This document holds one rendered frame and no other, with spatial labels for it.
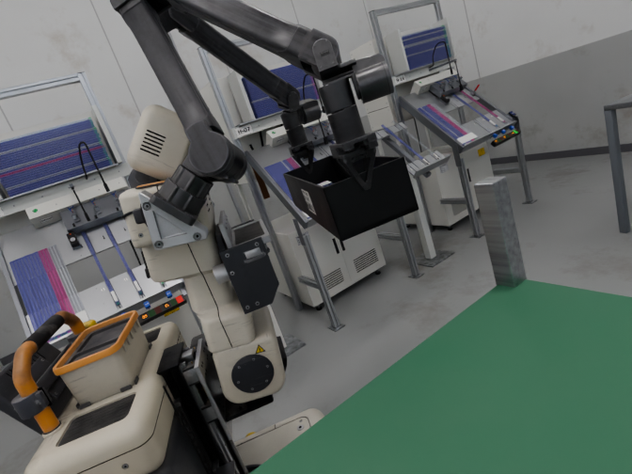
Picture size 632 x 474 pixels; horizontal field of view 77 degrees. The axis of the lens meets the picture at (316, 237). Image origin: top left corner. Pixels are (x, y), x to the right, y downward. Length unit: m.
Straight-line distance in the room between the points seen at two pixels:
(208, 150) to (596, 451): 0.65
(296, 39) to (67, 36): 4.59
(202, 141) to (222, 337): 0.47
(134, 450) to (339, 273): 2.17
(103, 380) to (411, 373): 0.77
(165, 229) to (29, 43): 4.55
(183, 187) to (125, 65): 4.50
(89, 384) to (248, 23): 0.85
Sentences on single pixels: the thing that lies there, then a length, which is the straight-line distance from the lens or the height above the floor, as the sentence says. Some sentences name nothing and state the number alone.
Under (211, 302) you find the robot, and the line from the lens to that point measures 1.02.
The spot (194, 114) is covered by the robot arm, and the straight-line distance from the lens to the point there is 0.81.
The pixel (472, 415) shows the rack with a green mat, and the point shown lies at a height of 0.95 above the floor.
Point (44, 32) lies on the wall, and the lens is 5.29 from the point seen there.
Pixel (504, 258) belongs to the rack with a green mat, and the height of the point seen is 0.99.
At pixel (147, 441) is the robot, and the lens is 0.96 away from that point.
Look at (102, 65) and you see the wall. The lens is 5.22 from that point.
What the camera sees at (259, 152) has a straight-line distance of 2.78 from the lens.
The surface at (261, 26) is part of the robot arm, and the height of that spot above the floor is 1.43.
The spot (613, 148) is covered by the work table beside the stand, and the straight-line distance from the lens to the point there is 2.97.
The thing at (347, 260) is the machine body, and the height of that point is 0.25.
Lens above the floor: 1.24
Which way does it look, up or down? 15 degrees down
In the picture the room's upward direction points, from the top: 19 degrees counter-clockwise
